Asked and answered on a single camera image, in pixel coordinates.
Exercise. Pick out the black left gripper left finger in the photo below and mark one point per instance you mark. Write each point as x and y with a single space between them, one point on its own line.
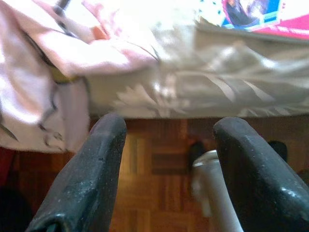
84 181

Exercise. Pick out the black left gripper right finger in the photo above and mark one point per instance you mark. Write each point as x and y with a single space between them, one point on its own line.
260 188

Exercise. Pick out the pink cartoon quilt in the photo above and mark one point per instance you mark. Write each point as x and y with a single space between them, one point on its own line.
29 96

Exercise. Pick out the colourful comic book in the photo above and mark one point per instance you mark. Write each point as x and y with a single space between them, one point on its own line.
253 14

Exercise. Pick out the silver robot left leg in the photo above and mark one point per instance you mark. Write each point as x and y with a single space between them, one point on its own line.
212 183

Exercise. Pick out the grey floral bed sheet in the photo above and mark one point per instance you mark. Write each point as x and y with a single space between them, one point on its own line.
205 84

